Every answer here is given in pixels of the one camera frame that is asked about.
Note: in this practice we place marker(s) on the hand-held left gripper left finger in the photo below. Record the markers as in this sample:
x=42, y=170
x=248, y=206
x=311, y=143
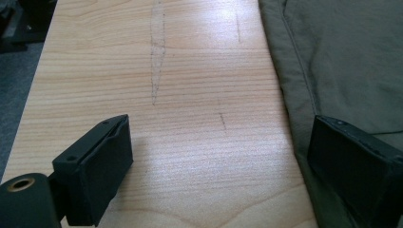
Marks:
x=95, y=171

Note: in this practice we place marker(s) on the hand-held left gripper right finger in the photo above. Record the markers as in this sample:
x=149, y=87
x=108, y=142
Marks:
x=358, y=167

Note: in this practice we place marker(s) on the olive green shorts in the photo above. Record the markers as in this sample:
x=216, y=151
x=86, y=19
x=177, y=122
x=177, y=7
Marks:
x=348, y=50

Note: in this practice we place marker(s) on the black stand base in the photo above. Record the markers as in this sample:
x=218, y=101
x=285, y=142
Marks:
x=28, y=19

